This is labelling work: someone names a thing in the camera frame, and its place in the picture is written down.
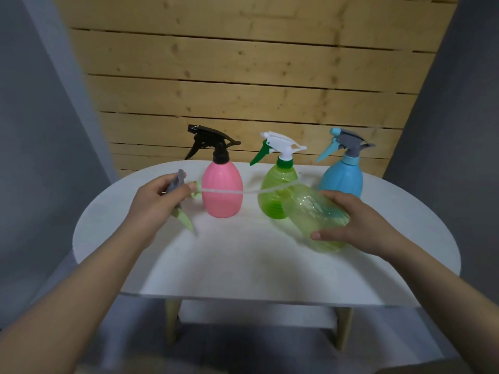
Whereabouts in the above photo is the person's right hand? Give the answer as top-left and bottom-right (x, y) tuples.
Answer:
(310, 190), (414, 261)

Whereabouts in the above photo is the person's left hand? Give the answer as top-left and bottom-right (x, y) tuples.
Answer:
(124, 172), (198, 250)

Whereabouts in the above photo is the grey pale green spray head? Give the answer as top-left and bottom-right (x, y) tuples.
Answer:
(165, 169), (301, 234)

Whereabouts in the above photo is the blue plastic bottle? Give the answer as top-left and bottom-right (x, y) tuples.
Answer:
(318, 162), (364, 198)

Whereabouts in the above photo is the pale yellow-green clear bottle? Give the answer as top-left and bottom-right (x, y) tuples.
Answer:
(281, 185), (351, 253)

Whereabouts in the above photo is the pink plastic bottle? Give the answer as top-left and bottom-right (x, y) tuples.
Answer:
(201, 161), (244, 219)

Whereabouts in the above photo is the grey blue spray head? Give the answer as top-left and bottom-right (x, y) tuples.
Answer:
(316, 127), (376, 165)

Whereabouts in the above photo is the black spray head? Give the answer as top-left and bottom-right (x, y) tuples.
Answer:
(184, 124), (242, 165)

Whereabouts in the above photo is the green ribbed plastic bottle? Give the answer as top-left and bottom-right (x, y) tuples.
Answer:
(258, 165), (301, 220)

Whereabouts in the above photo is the white green spray head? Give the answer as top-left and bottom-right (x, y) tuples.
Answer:
(249, 131), (308, 168)

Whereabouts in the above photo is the person's right forearm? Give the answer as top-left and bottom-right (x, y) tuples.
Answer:
(389, 237), (499, 374)

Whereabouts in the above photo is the person's left forearm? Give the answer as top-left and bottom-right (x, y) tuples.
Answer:
(0, 229), (156, 374)

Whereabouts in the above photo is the wooden table leg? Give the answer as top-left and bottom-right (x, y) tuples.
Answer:
(165, 299), (182, 343)
(335, 306), (354, 352)

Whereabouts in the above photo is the wooden slat panel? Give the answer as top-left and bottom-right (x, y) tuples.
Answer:
(50, 0), (461, 178)

